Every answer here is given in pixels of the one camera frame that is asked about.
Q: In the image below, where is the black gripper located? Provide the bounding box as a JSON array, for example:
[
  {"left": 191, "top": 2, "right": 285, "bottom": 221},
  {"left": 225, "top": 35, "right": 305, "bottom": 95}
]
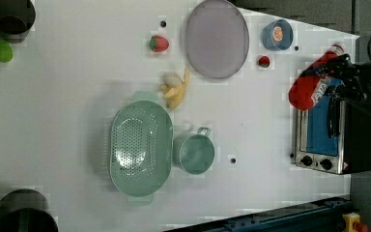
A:
[{"left": 300, "top": 54, "right": 371, "bottom": 101}]

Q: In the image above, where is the red felt ketchup bottle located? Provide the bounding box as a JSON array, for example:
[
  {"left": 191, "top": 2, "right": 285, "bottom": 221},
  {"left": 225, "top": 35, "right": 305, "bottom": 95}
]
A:
[{"left": 288, "top": 43, "right": 346, "bottom": 111}]

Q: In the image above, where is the blue bowl with orange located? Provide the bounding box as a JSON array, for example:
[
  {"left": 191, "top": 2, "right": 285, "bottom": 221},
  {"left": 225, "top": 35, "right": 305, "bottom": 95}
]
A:
[{"left": 261, "top": 19, "right": 294, "bottom": 51}]

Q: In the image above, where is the black toaster oven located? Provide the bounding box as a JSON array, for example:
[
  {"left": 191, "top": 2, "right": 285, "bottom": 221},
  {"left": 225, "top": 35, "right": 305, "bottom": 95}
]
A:
[{"left": 292, "top": 78, "right": 371, "bottom": 175}]

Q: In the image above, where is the small felt strawberry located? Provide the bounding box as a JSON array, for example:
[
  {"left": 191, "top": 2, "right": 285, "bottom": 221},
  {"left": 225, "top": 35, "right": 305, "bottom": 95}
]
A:
[{"left": 258, "top": 56, "right": 271, "bottom": 68}]

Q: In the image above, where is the grey round plate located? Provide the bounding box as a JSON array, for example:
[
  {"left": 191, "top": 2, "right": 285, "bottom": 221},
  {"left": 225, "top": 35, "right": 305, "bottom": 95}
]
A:
[{"left": 185, "top": 0, "right": 249, "bottom": 78}]

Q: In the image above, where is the yellow emergency stop button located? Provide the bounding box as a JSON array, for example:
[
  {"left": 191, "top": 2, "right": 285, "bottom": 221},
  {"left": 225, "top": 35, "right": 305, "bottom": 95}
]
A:
[{"left": 342, "top": 213, "right": 369, "bottom": 232}]

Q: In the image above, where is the yellow felt banana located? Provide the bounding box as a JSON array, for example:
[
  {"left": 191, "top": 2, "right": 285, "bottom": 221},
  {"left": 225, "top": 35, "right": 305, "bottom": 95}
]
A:
[{"left": 160, "top": 67, "right": 189, "bottom": 109}]

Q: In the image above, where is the green mug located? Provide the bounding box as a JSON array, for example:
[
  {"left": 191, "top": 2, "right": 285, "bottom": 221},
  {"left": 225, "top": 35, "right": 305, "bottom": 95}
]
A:
[{"left": 172, "top": 127, "right": 215, "bottom": 175}]

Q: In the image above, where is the large felt strawberry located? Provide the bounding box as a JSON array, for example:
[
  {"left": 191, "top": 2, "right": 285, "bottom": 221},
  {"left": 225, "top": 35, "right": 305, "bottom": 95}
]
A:
[{"left": 149, "top": 35, "right": 170, "bottom": 52}]

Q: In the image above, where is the black cylinder upper left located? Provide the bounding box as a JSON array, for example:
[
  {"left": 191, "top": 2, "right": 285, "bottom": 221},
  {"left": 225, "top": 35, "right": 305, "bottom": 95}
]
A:
[{"left": 0, "top": 0, "right": 36, "bottom": 35}]

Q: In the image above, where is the black cylinder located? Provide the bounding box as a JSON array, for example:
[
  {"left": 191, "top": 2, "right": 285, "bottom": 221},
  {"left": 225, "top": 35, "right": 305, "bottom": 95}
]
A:
[
  {"left": 0, "top": 188, "right": 59, "bottom": 232},
  {"left": 0, "top": 0, "right": 36, "bottom": 35}
]

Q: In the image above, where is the green lime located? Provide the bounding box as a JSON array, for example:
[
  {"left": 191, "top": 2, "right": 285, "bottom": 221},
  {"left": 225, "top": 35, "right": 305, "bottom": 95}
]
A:
[{"left": 0, "top": 39, "right": 14, "bottom": 63}]

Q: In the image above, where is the black cylinder lower left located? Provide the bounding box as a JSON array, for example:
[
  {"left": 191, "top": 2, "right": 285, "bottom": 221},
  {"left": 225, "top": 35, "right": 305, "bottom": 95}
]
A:
[{"left": 0, "top": 188, "right": 59, "bottom": 232}]

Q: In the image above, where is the blue aluminium frame rail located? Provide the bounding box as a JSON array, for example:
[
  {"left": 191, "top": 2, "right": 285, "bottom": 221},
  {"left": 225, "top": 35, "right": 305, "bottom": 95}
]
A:
[{"left": 165, "top": 197, "right": 354, "bottom": 232}]

